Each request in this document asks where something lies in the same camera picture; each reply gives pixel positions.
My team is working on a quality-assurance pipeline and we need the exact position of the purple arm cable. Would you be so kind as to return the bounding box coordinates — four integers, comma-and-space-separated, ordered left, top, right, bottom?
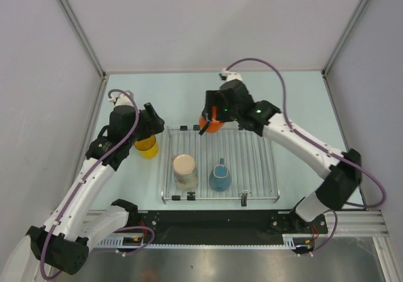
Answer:
222, 57, 387, 256
39, 89, 157, 279

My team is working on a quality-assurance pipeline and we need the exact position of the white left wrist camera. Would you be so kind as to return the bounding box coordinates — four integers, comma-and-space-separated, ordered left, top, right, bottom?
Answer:
108, 91, 133, 107

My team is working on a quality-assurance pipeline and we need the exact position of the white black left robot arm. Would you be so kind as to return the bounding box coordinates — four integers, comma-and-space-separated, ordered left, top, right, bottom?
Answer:
27, 103, 164, 275

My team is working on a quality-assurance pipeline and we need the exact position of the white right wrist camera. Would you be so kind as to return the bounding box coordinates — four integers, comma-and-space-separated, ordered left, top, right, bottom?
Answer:
219, 69, 243, 82

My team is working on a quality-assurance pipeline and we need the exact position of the black front rack knob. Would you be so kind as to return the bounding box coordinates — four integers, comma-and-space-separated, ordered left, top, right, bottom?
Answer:
186, 191, 196, 201

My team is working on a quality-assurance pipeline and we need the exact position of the aluminium frame post left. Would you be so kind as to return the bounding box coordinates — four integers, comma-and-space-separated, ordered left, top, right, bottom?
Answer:
56, 0, 106, 79

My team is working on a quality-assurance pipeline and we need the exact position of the aluminium frame post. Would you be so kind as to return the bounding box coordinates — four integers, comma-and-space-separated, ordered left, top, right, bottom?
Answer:
321, 0, 371, 79
56, 0, 106, 79

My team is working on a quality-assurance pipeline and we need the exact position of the orange mug black handle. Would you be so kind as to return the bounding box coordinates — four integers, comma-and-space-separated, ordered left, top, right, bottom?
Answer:
199, 106, 225, 135

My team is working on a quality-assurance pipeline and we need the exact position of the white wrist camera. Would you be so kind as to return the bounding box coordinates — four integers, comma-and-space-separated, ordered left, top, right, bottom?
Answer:
108, 91, 133, 107
219, 69, 243, 82

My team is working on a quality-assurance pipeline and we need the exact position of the blue mug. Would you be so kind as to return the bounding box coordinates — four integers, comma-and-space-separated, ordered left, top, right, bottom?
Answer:
208, 157, 232, 192

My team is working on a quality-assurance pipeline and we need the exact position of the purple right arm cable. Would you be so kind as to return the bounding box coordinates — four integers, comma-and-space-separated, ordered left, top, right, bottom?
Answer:
222, 57, 387, 256

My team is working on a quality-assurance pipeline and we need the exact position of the metal wire dish rack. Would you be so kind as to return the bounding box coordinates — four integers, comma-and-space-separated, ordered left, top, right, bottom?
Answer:
160, 125, 280, 206

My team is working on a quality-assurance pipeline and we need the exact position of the black front rack hook clip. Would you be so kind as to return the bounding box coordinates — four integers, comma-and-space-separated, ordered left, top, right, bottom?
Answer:
239, 190, 251, 207

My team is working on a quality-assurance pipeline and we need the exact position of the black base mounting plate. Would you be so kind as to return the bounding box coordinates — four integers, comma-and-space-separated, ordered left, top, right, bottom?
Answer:
126, 210, 328, 244

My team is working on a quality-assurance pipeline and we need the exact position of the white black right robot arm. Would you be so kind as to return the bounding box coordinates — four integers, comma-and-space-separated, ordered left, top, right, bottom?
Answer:
201, 79, 362, 232

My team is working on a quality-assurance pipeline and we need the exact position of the cream floral mug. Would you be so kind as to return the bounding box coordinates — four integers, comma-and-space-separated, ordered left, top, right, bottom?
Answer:
172, 154, 199, 191

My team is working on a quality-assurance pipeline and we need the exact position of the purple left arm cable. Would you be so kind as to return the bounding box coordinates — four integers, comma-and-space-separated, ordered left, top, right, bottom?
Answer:
39, 89, 157, 279

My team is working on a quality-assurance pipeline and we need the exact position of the white slotted cable duct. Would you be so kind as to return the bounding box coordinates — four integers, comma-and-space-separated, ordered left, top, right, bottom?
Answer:
95, 234, 314, 251

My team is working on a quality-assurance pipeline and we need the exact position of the yellow mug black handle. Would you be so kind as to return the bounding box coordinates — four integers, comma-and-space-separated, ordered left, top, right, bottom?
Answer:
134, 135, 159, 159

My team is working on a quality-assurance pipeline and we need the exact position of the aluminium frame post right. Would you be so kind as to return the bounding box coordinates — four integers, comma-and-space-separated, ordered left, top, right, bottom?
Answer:
321, 0, 371, 79

